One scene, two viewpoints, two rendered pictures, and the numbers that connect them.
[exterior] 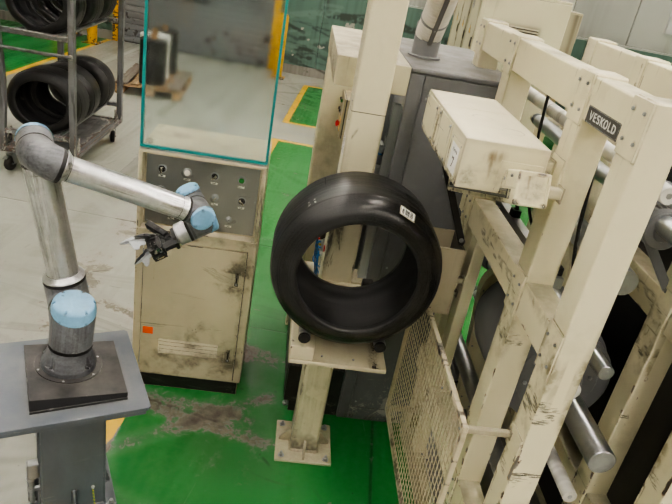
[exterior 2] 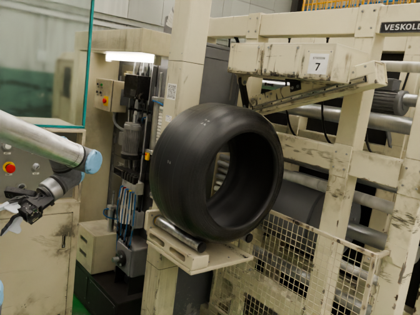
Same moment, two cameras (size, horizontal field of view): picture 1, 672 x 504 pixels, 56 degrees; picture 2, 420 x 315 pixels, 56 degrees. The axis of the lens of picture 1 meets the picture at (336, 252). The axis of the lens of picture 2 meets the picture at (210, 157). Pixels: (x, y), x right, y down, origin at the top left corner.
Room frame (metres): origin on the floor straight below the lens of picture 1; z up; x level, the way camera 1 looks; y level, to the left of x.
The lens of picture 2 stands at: (0.64, 0.95, 1.55)
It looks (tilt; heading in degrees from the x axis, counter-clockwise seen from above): 10 degrees down; 326
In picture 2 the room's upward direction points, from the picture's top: 8 degrees clockwise
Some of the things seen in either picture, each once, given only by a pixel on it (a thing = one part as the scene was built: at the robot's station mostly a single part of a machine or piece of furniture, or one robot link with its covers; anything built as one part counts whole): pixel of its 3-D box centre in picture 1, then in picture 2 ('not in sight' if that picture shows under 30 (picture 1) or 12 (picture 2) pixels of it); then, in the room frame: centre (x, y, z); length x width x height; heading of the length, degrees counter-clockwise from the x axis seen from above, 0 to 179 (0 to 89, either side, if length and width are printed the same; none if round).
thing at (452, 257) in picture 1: (434, 269); (234, 181); (2.38, -0.42, 1.05); 0.20 x 0.15 x 0.30; 7
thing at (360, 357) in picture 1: (336, 338); (199, 249); (2.12, -0.06, 0.80); 0.37 x 0.36 x 0.02; 97
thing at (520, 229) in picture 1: (512, 226); not in sight; (2.39, -0.67, 1.30); 0.83 x 0.13 x 0.08; 7
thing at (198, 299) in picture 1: (198, 265); (9, 243); (2.78, 0.66, 0.63); 0.56 x 0.41 x 1.27; 97
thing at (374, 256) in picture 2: (417, 415); (277, 284); (1.93, -0.42, 0.65); 0.90 x 0.02 x 0.70; 7
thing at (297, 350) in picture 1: (302, 326); (175, 246); (2.10, 0.07, 0.84); 0.36 x 0.09 x 0.06; 7
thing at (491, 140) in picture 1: (476, 138); (291, 63); (2.03, -0.37, 1.71); 0.61 x 0.25 x 0.15; 7
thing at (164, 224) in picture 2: (304, 313); (178, 232); (2.10, 0.07, 0.90); 0.35 x 0.05 x 0.05; 7
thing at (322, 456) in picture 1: (303, 440); not in sight; (2.37, -0.02, 0.02); 0.27 x 0.27 x 0.04; 7
